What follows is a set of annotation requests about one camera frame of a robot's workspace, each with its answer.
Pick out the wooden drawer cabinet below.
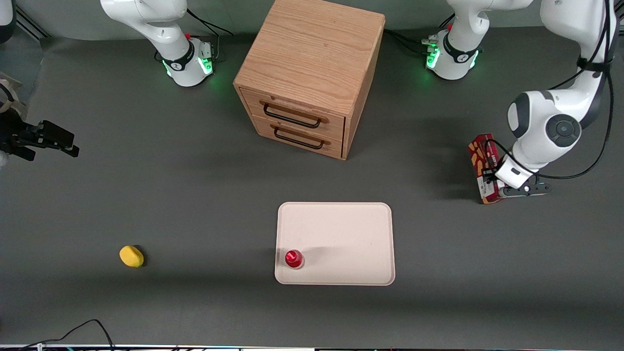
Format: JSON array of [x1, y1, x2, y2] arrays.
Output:
[[233, 0, 386, 161]]

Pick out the yellow lemon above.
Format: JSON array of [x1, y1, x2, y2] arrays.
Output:
[[119, 245, 145, 268]]

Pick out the black frame rail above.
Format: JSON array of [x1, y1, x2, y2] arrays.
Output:
[[14, 6, 50, 40]]

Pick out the black left base cables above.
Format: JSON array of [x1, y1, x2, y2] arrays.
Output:
[[384, 14, 455, 55]]

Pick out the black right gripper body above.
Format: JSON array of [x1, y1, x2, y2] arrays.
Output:
[[0, 110, 40, 148]]

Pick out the wooden drawer front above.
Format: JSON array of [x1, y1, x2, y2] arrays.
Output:
[[240, 88, 346, 142], [253, 116, 344, 159]]

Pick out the red cookie box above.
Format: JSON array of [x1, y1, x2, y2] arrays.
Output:
[[468, 133, 508, 205]]

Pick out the black right base cables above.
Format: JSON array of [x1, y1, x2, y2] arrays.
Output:
[[187, 9, 234, 63]]

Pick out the black cable on table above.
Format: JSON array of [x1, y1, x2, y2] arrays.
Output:
[[19, 319, 116, 351]]

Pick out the black drawer handle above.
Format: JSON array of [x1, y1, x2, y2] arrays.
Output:
[[259, 100, 330, 130], [271, 124, 326, 150]]

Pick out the white rectangular tray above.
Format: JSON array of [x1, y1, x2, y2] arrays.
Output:
[[274, 202, 396, 286]]

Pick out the pale wrapped wrist cable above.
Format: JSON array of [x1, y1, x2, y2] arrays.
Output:
[[0, 73, 25, 118]]

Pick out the black base cables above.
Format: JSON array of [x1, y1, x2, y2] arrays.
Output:
[[187, 9, 234, 63], [384, 14, 455, 55]]

